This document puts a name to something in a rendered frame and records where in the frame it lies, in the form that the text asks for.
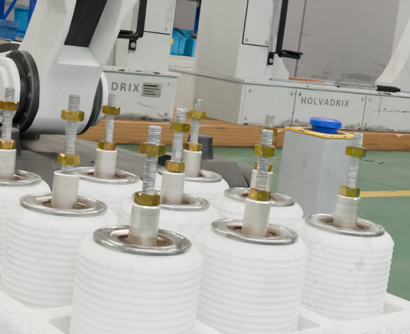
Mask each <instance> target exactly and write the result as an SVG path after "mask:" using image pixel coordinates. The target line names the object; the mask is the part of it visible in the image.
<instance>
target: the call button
mask: <svg viewBox="0 0 410 334"><path fill-rule="evenodd" d="M309 124H310V125H312V130H314V131H321V132H326V133H337V131H338V129H340V128H341V126H342V122H341V121H338V120H335V119H328V118H322V117H312V118H310V120H309Z"/></svg>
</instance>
